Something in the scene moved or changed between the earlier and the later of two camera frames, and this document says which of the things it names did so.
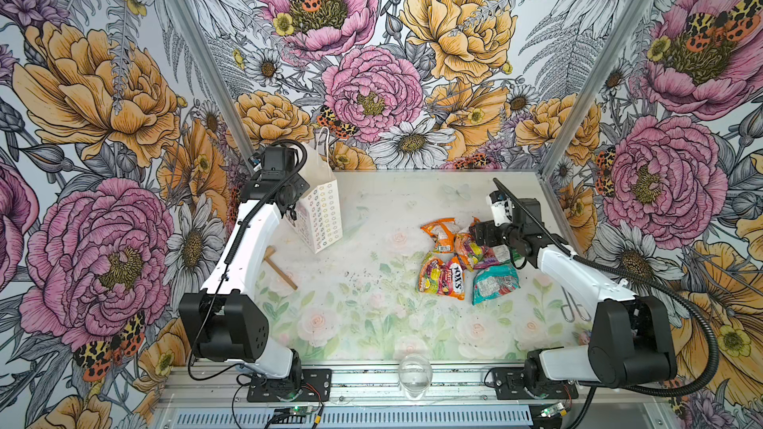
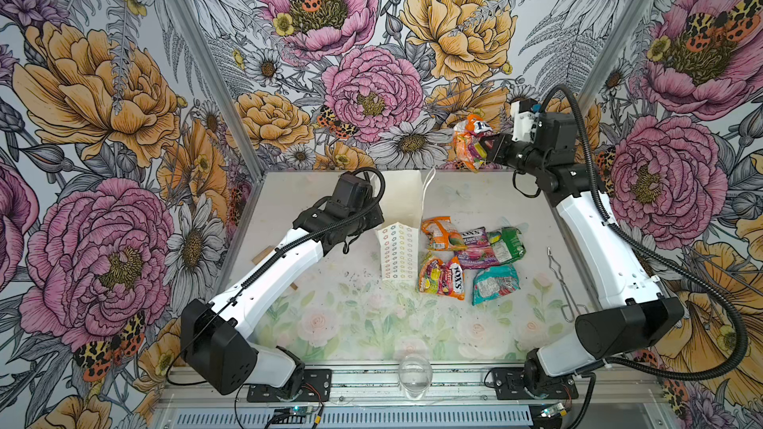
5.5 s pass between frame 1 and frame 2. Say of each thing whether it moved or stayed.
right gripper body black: moved
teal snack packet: stayed
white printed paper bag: moved
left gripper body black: moved
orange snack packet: stayed
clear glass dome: stayed
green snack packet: stayed
